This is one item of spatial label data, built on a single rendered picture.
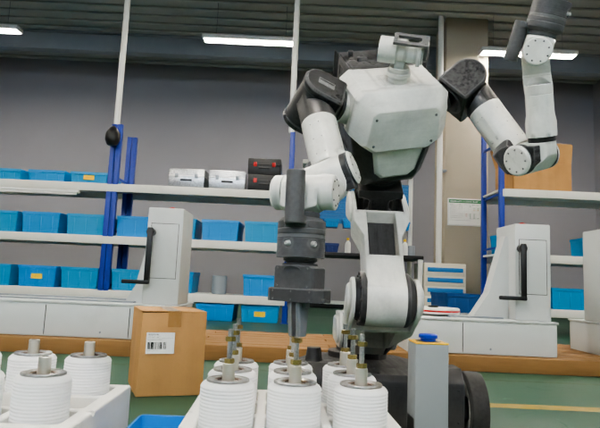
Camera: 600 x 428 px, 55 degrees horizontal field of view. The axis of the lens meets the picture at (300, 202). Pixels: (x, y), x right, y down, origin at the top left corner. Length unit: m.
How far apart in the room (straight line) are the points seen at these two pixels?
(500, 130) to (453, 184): 6.08
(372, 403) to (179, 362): 1.27
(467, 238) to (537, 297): 4.19
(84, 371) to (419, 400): 0.69
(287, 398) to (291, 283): 0.19
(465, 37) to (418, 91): 6.74
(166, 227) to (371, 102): 2.03
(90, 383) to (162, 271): 2.01
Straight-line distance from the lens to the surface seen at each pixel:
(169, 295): 3.28
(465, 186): 7.68
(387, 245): 1.64
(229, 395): 1.02
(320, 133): 1.37
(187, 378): 2.22
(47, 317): 3.41
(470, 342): 3.29
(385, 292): 1.49
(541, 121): 1.51
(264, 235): 5.81
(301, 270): 1.02
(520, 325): 3.38
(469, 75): 1.63
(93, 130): 10.38
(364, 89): 1.48
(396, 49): 1.49
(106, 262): 6.05
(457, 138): 7.78
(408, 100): 1.50
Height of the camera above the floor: 0.43
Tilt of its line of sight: 8 degrees up
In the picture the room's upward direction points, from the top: 3 degrees clockwise
